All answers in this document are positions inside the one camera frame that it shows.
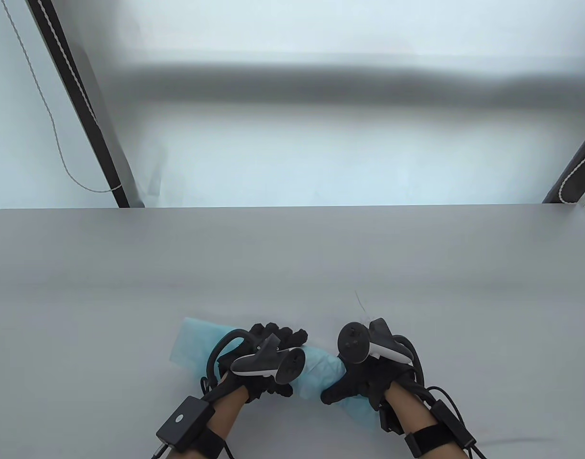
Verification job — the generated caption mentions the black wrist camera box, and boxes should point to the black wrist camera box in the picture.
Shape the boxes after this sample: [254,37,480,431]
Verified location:
[431,401,477,450]
[156,396,215,452]

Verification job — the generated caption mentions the black and white controller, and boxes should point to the black and white controller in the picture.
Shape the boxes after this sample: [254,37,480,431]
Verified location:
[338,318,412,366]
[230,334,306,383]

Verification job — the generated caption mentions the person's left forearm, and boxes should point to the person's left forearm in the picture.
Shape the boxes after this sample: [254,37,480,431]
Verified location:
[209,382,250,438]

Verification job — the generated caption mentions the black wrist strap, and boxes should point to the black wrist strap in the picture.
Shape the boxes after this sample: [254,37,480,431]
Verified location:
[405,426,453,457]
[180,428,226,459]

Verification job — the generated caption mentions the person's right hand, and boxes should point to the person's right hand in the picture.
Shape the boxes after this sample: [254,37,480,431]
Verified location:
[321,354,419,411]

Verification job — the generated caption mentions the light blue gift wrapping paper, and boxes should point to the light blue gift wrapping paper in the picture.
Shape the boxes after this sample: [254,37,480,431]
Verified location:
[170,317,385,433]

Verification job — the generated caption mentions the person's right forearm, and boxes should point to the person's right forearm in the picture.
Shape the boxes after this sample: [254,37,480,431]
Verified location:
[383,382,439,443]

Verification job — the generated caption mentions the white twisted cord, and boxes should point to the white twisted cord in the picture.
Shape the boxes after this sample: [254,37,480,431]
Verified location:
[0,0,125,193]
[554,141,585,205]

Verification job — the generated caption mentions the black metal pole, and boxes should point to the black metal pole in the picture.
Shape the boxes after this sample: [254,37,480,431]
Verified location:
[27,0,132,208]
[542,122,585,205]

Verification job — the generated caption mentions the thin black cable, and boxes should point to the thin black cable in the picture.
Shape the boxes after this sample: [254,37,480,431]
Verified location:
[425,386,489,459]

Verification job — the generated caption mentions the person's left hand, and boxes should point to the person's left hand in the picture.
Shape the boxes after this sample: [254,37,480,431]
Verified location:
[218,323,309,402]

